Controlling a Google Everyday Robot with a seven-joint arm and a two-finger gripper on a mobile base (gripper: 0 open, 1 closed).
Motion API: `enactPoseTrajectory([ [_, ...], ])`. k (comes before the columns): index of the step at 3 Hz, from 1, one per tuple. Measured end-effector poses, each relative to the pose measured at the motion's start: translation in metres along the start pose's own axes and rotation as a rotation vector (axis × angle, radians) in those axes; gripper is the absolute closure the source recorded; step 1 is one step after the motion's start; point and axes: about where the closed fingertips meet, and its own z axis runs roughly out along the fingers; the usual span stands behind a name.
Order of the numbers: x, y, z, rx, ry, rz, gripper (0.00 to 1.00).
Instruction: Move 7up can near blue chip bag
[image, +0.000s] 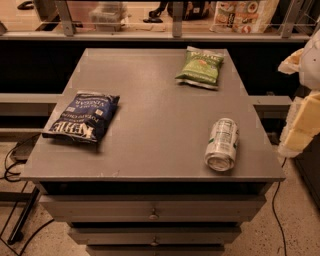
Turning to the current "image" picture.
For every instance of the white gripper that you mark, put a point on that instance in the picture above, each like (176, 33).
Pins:
(311, 66)

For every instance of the silver green 7up can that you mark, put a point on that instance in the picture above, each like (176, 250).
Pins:
(221, 150)

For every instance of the green Kettle chip bag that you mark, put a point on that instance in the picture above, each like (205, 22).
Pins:
(201, 68)

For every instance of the blue Kettle chip bag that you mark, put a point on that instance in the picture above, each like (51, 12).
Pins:
(86, 118)

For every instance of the colourful snack package background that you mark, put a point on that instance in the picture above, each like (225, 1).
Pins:
(244, 16)

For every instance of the grey drawer cabinet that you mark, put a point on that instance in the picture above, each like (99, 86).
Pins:
(152, 157)

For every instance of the top drawer round knob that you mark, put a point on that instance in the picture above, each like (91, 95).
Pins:
(153, 216)

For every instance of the drawer round knob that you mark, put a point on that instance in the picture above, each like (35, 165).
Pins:
(153, 216)
(154, 242)

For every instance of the clear plastic container background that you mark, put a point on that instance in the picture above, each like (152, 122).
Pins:
(107, 16)

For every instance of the black power adapter box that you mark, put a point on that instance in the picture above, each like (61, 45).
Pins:
(23, 149)

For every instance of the black metal stand leg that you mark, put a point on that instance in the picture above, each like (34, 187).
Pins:
(20, 197)

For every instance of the grey metal shelf rail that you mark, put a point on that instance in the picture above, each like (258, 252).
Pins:
(293, 21)

